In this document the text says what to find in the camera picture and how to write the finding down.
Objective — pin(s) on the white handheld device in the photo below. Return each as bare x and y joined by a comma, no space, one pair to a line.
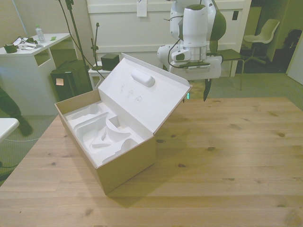
26,46

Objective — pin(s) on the cardboard box with hinged lid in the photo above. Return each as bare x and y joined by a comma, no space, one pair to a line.
132,146

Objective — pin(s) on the small white side table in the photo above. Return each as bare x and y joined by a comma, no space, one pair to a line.
94,73

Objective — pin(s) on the black equipment case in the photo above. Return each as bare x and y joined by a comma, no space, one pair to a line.
71,80

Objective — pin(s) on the person's dark trouser leg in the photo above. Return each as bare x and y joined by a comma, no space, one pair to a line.
11,106

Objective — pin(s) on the white paper sheet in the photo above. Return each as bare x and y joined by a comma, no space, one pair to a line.
141,8

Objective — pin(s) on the white moulded foam insert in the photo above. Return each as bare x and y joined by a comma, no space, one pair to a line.
101,132

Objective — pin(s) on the black cube speaker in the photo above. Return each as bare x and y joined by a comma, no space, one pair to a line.
109,62

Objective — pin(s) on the clear plastic water bottle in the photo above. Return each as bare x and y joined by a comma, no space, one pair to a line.
40,34

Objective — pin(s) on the black wall switch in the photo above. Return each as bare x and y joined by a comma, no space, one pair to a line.
235,15

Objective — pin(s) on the white rounded table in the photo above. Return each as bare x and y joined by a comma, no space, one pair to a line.
6,127

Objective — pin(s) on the black backpack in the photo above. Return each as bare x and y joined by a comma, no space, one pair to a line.
293,40

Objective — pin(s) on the white desk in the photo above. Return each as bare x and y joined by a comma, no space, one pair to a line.
21,75

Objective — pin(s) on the dark olive chair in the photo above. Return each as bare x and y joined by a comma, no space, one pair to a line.
227,54

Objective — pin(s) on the green sticky note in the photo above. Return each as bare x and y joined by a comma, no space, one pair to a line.
53,38

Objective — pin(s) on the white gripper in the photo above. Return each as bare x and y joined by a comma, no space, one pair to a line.
201,72

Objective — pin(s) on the white plastic chair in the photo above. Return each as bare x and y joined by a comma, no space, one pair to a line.
265,30

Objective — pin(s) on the black microphone stand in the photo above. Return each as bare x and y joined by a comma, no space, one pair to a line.
95,47

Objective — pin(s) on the black tripod stand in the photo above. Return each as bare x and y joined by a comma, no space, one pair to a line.
75,35

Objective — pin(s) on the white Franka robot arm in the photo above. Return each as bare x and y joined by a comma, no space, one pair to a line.
194,28

